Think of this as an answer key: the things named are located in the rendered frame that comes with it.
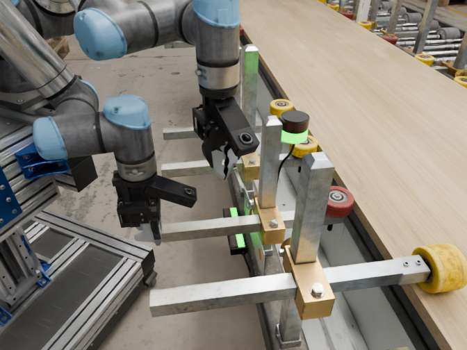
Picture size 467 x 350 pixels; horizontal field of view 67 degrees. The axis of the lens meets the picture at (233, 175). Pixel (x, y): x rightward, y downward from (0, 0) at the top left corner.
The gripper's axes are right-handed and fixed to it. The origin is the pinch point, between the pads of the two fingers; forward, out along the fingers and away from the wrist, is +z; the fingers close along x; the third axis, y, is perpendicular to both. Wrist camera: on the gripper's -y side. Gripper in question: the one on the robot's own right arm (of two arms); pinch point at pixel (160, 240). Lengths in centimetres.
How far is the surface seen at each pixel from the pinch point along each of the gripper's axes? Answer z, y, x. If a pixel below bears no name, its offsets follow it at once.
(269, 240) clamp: -1.3, -24.7, 4.9
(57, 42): 66, 135, -405
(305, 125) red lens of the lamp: -27.2, -32.0, -1.5
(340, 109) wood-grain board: -8, -61, -44
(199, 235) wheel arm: -1.9, -9.1, 1.4
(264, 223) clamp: -4.7, -23.8, 2.9
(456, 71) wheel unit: -4, -132, -82
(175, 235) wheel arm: -2.7, -3.6, 1.4
